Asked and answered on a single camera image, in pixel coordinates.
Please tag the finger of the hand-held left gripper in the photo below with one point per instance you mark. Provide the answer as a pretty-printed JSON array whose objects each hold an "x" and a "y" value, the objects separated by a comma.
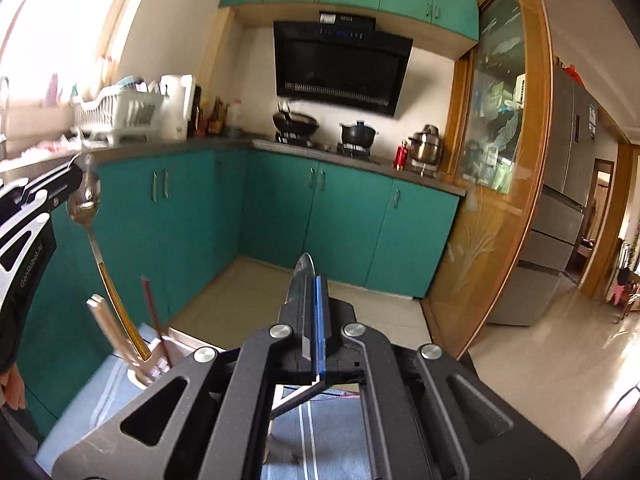
[{"x": 60, "y": 182}]

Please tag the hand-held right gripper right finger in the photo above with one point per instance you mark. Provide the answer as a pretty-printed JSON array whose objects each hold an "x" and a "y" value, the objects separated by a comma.
[{"x": 321, "y": 330}]

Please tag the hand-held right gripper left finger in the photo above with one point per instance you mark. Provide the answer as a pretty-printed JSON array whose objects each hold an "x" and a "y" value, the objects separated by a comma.
[{"x": 295, "y": 345}]

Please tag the white plastic utensil basket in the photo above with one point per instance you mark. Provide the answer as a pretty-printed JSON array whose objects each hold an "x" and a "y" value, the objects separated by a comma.
[{"x": 180, "y": 345}]

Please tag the dark red chopstick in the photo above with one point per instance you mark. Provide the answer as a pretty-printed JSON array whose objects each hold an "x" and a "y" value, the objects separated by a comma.
[
  {"x": 156, "y": 325},
  {"x": 150, "y": 310}
]

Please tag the person's left hand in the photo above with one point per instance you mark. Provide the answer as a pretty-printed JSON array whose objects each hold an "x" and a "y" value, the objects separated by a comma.
[{"x": 15, "y": 387}]

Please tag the white dish rack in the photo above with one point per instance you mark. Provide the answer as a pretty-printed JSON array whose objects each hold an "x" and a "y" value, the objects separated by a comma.
[{"x": 120, "y": 112}]

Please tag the teal base cabinet under stove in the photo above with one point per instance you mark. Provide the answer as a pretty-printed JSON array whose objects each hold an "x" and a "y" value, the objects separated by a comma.
[{"x": 350, "y": 220}]

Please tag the teal base cabinet under sink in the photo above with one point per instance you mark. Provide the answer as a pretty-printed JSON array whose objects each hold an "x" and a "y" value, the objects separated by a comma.
[{"x": 190, "y": 220}]

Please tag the blue striped towel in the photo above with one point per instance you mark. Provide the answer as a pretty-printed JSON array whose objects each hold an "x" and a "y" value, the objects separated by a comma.
[{"x": 100, "y": 405}]

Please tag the kitchen window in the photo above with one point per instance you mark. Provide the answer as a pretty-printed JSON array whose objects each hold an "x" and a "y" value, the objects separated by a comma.
[{"x": 50, "y": 20}]

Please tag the group of sauce bottles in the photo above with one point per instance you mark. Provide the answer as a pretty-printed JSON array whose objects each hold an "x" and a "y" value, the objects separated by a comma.
[{"x": 215, "y": 117}]

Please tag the gas stove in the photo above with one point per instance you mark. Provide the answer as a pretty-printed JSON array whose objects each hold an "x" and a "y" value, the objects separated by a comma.
[{"x": 325, "y": 146}]

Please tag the dark kitchen countertop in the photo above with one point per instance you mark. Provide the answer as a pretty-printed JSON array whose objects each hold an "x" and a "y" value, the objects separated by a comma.
[{"x": 440, "y": 180}]

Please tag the red canister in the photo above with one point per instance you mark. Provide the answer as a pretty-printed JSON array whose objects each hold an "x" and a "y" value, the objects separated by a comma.
[{"x": 401, "y": 156}]

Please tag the black cooking pot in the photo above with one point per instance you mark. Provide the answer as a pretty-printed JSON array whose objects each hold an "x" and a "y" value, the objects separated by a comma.
[{"x": 357, "y": 134}]

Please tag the black wok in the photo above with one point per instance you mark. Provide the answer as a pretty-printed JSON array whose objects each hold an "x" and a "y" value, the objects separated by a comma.
[{"x": 295, "y": 121}]

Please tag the stainless steel pot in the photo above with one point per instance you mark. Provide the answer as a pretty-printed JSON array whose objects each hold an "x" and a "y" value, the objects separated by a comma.
[{"x": 426, "y": 146}]

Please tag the wooden framed glass door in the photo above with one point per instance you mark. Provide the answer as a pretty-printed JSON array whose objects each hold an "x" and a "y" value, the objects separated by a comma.
[{"x": 500, "y": 170}]

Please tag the black range hood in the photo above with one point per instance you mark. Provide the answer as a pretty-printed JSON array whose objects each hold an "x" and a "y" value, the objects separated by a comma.
[{"x": 340, "y": 65}]

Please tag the silver refrigerator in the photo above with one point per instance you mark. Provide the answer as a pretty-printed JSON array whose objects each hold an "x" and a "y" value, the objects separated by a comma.
[{"x": 555, "y": 200}]

